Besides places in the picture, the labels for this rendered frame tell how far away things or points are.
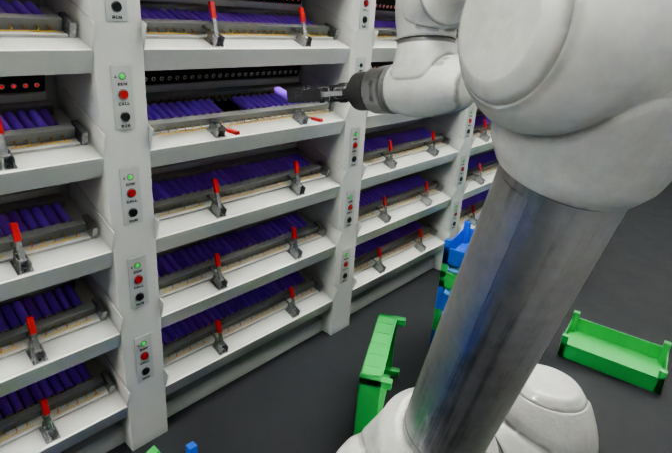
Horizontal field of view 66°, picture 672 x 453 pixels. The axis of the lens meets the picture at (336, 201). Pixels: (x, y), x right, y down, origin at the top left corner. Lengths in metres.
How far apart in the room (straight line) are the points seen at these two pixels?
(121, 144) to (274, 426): 0.82
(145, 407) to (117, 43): 0.84
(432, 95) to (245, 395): 1.02
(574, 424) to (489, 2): 0.59
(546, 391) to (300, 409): 0.86
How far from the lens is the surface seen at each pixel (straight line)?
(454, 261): 1.61
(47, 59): 1.03
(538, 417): 0.78
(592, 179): 0.37
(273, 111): 1.36
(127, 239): 1.16
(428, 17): 0.89
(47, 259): 1.14
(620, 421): 1.76
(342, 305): 1.77
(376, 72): 0.97
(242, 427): 1.48
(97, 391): 1.39
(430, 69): 0.89
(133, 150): 1.11
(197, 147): 1.18
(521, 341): 0.49
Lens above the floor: 1.03
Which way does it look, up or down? 20 degrees down
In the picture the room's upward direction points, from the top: 4 degrees clockwise
